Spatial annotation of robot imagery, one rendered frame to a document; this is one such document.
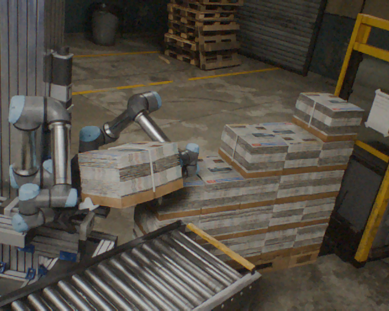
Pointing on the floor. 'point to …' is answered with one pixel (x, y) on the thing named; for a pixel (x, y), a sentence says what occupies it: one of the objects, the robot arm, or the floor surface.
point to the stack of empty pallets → (186, 40)
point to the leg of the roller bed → (247, 305)
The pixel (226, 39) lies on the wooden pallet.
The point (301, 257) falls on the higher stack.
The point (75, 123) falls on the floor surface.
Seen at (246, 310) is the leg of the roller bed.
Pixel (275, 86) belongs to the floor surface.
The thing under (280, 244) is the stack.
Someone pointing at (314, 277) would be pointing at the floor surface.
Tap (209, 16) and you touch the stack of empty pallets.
